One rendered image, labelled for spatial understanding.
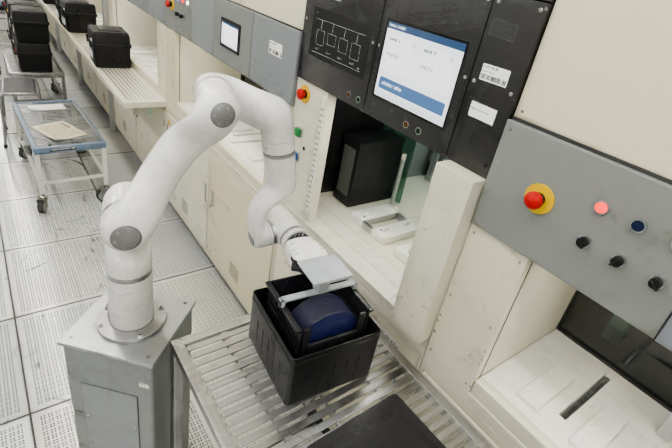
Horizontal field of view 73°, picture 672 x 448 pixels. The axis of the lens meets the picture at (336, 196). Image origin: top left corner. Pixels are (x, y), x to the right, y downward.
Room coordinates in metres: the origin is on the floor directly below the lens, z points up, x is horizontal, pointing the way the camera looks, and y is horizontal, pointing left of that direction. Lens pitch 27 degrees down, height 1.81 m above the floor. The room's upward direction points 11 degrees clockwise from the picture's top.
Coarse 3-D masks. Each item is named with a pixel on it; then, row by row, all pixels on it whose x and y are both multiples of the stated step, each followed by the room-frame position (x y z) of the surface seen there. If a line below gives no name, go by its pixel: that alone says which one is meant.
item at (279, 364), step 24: (264, 288) 1.03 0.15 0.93; (264, 312) 0.93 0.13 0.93; (264, 336) 0.92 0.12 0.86; (264, 360) 0.90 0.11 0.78; (288, 360) 0.80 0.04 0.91; (312, 360) 0.82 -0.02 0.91; (336, 360) 0.86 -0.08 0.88; (360, 360) 0.91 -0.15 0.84; (288, 384) 0.79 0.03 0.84; (312, 384) 0.83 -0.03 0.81; (336, 384) 0.88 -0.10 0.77
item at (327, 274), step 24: (312, 264) 0.98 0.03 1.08; (336, 264) 1.00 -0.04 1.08; (288, 288) 1.03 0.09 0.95; (312, 288) 1.08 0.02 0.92; (336, 288) 1.00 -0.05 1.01; (288, 312) 0.89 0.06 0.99; (360, 312) 0.95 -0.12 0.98; (288, 336) 0.88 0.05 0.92; (336, 336) 0.90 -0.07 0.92; (360, 336) 0.96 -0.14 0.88
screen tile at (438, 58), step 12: (432, 48) 1.22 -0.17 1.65; (420, 60) 1.24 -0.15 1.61; (432, 60) 1.21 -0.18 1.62; (444, 60) 1.18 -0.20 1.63; (456, 60) 1.16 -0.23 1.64; (420, 72) 1.24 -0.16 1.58; (444, 72) 1.18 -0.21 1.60; (420, 84) 1.23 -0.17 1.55; (432, 84) 1.20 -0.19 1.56; (444, 84) 1.17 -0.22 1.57; (444, 96) 1.16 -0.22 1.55
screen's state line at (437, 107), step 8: (384, 80) 1.33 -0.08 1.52; (384, 88) 1.33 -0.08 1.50; (392, 88) 1.30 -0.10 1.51; (400, 88) 1.28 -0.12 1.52; (408, 88) 1.26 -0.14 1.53; (400, 96) 1.27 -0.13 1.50; (408, 96) 1.25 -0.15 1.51; (416, 96) 1.23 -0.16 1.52; (424, 96) 1.21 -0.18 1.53; (416, 104) 1.22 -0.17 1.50; (424, 104) 1.20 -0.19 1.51; (432, 104) 1.18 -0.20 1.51; (440, 104) 1.17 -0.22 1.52; (440, 112) 1.16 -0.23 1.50
